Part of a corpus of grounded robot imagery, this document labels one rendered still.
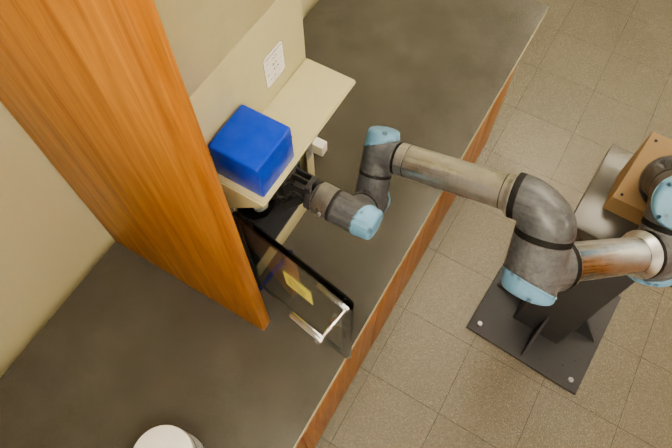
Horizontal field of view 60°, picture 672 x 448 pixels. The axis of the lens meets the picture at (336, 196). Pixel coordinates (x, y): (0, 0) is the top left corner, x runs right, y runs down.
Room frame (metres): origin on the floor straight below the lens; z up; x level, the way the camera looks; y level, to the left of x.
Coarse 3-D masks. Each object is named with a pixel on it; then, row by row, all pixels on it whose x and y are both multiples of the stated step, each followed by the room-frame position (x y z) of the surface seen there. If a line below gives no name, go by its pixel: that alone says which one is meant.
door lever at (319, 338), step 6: (294, 312) 0.37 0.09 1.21; (294, 318) 0.36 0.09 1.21; (300, 318) 0.36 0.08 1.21; (300, 324) 0.35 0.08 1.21; (306, 324) 0.35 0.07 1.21; (330, 324) 0.35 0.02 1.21; (306, 330) 0.34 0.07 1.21; (312, 330) 0.34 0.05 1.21; (324, 330) 0.34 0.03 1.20; (330, 330) 0.34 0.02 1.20; (312, 336) 0.32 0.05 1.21; (318, 336) 0.32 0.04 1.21; (324, 336) 0.32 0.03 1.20; (318, 342) 0.31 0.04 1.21
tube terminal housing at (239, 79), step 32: (288, 0) 0.77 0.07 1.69; (256, 32) 0.69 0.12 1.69; (288, 32) 0.76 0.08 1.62; (224, 64) 0.61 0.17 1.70; (256, 64) 0.68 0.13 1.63; (288, 64) 0.75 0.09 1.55; (192, 96) 0.55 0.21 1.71; (224, 96) 0.60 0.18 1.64; (256, 96) 0.66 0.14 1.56; (288, 224) 0.68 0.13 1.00
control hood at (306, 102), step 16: (304, 64) 0.78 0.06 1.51; (320, 64) 0.78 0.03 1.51; (288, 80) 0.74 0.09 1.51; (304, 80) 0.74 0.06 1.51; (320, 80) 0.74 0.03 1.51; (336, 80) 0.74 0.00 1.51; (352, 80) 0.74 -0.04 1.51; (288, 96) 0.70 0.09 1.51; (304, 96) 0.70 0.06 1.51; (320, 96) 0.70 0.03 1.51; (336, 96) 0.70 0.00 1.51; (272, 112) 0.66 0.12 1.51; (288, 112) 0.66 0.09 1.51; (304, 112) 0.66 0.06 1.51; (320, 112) 0.66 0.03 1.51; (304, 128) 0.63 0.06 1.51; (320, 128) 0.63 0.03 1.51; (304, 144) 0.59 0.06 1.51; (224, 192) 0.51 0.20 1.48; (240, 192) 0.50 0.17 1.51; (272, 192) 0.49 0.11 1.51
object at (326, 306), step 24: (240, 216) 0.51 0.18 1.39; (264, 240) 0.46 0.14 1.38; (264, 264) 0.48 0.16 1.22; (288, 264) 0.42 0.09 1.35; (264, 288) 0.50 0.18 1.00; (288, 288) 0.44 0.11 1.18; (312, 288) 0.38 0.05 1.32; (312, 312) 0.39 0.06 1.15; (336, 312) 0.35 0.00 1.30; (336, 336) 0.35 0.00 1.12
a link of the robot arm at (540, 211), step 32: (384, 128) 0.76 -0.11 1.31; (384, 160) 0.69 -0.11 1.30; (416, 160) 0.66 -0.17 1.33; (448, 160) 0.65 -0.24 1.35; (448, 192) 0.60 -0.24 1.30; (480, 192) 0.57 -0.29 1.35; (512, 192) 0.55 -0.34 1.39; (544, 192) 0.54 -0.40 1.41; (544, 224) 0.48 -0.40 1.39; (576, 224) 0.49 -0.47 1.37
